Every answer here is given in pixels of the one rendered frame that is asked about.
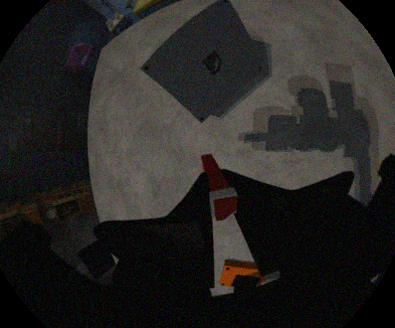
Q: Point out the red square peg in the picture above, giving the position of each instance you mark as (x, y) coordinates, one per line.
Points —
(223, 198)

